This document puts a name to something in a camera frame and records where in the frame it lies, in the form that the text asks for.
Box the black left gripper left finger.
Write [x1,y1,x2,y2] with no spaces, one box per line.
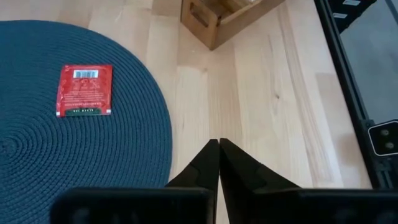
[165,138,221,191]

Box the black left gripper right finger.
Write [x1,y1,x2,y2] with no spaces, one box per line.
[219,138,302,192]

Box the red strawberry tea packet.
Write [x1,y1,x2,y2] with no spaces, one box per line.
[55,63,114,118]

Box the wooden three-compartment tea box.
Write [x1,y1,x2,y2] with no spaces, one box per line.
[179,0,286,51]

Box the round dark blue woven placemat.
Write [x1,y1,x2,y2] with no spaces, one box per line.
[0,19,174,224]

